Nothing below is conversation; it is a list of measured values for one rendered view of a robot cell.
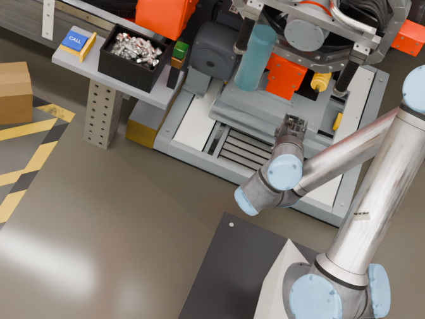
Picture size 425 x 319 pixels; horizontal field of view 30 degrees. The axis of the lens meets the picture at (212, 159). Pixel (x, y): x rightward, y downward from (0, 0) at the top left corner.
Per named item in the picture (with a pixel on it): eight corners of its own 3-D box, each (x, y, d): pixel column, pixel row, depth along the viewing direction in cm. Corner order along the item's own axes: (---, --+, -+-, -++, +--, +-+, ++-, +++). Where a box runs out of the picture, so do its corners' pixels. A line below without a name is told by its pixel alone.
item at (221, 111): (343, 104, 338) (351, 89, 330) (322, 166, 317) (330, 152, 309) (236, 58, 339) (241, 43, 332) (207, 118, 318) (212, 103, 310)
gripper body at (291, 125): (309, 119, 235) (307, 137, 225) (299, 143, 240) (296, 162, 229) (284, 111, 235) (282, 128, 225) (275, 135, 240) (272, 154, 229)
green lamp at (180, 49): (186, 52, 263) (189, 44, 260) (183, 60, 261) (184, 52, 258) (176, 47, 263) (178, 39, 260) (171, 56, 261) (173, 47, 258)
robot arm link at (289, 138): (297, 173, 225) (265, 162, 225) (298, 165, 230) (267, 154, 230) (308, 147, 221) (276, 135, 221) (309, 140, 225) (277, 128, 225)
